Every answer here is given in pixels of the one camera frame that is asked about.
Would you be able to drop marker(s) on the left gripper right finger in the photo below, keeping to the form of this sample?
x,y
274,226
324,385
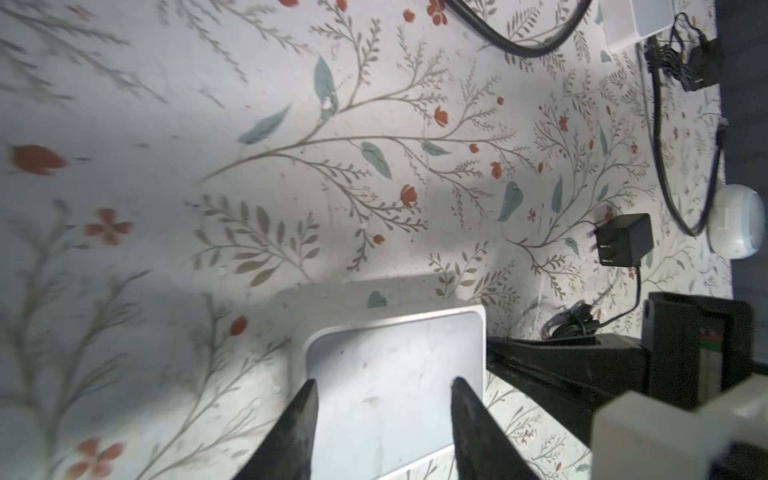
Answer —
x,y
481,449

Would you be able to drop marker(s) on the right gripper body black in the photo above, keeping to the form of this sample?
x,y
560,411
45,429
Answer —
x,y
698,347

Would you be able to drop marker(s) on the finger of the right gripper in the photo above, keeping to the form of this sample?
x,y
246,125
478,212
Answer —
x,y
572,378

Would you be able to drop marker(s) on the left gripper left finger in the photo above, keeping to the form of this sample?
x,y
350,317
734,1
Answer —
x,y
286,451

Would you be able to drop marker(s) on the black power adapter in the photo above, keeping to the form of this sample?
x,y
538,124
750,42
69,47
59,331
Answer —
x,y
624,240
705,65

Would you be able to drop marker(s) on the white round clock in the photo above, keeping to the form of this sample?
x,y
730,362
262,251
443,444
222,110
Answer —
x,y
737,222

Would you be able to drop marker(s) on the floral table mat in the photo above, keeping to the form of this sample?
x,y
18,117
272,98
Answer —
x,y
182,181

